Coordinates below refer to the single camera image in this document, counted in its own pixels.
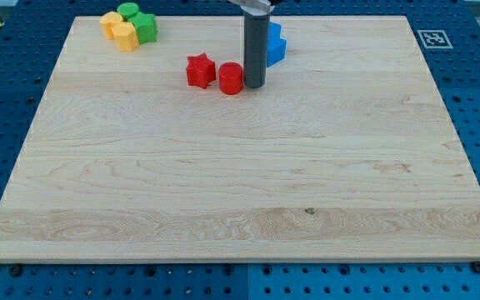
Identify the white fiducial marker tag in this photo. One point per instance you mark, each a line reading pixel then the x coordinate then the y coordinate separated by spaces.
pixel 434 39

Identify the green cylinder block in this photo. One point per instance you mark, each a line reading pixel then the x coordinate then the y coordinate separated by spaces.
pixel 128 10

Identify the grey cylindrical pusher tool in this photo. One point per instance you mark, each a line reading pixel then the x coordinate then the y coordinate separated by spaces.
pixel 255 46

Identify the red star block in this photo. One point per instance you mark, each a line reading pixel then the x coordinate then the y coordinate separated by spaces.
pixel 200 70

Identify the yellow hexagon block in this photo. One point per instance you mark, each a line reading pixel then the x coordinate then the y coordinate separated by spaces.
pixel 125 37

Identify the wooden board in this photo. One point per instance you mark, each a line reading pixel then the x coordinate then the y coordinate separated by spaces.
pixel 346 154

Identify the yellow rounded block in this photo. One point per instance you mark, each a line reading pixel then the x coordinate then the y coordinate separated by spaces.
pixel 108 21

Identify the blue block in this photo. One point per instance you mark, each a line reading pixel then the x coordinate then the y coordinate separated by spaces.
pixel 276 46

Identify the green star block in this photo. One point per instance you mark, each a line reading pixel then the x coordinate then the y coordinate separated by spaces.
pixel 146 27

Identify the red cylinder block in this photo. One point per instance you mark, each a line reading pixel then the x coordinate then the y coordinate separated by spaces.
pixel 230 78

